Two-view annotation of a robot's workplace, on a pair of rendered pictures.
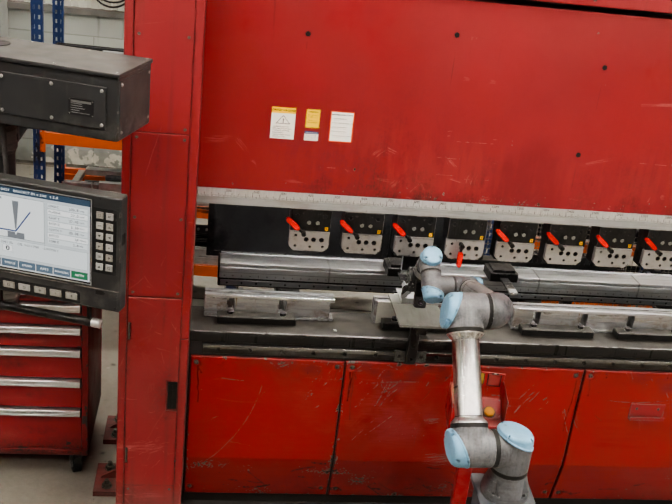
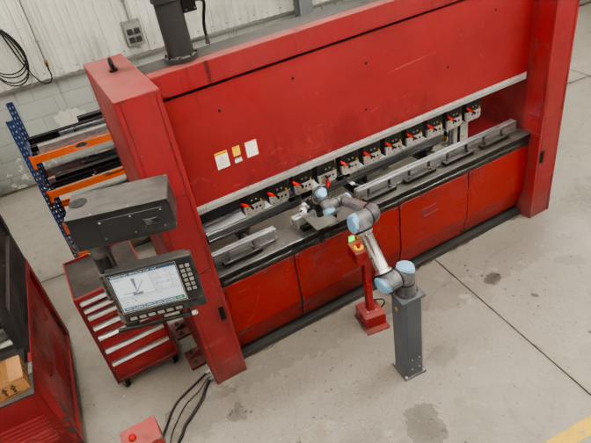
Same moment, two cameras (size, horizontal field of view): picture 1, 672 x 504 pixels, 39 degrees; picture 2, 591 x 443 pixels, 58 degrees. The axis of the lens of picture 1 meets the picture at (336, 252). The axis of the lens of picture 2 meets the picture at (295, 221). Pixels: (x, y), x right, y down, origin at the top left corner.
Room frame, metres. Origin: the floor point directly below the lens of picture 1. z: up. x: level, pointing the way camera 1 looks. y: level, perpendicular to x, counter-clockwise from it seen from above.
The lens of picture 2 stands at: (0.20, 0.60, 3.25)
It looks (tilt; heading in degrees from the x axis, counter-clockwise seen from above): 35 degrees down; 346
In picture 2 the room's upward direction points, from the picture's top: 10 degrees counter-clockwise
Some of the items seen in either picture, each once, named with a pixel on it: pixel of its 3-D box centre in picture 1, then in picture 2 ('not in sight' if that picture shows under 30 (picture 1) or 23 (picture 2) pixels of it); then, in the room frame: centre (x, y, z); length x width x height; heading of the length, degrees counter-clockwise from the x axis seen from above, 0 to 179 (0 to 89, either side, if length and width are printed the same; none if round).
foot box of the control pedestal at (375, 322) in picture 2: not in sight; (372, 315); (3.01, -0.58, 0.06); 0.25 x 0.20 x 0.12; 179
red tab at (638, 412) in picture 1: (647, 412); (430, 210); (3.39, -1.35, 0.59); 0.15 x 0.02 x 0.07; 99
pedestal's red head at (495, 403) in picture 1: (476, 402); (364, 247); (3.04, -0.58, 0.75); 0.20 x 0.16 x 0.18; 89
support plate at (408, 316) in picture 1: (417, 311); (318, 217); (3.24, -0.33, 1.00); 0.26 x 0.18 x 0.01; 9
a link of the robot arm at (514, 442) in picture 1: (511, 447); (404, 272); (2.47, -0.60, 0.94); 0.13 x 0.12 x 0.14; 101
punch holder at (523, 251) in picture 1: (513, 238); (346, 160); (3.44, -0.68, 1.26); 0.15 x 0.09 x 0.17; 99
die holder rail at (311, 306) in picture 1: (269, 304); (244, 245); (3.30, 0.23, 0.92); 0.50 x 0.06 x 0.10; 99
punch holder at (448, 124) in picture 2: not in sight; (450, 116); (3.60, -1.67, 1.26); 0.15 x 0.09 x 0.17; 99
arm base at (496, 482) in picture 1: (506, 478); (405, 285); (2.47, -0.61, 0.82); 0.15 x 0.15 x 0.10
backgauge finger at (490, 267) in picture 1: (505, 278); (345, 177); (3.62, -0.71, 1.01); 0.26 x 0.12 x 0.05; 9
